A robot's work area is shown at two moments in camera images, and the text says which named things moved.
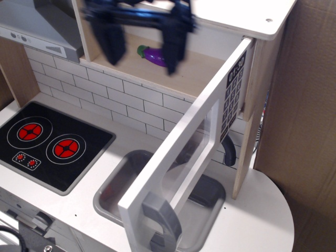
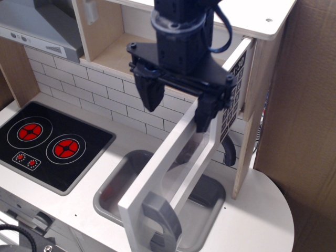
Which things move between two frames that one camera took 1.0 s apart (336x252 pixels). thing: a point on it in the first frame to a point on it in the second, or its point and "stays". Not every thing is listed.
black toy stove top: [51, 147] stays
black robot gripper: [176, 17] to [186, 60]
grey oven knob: [41, 221] stays
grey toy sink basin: [199, 216] stays
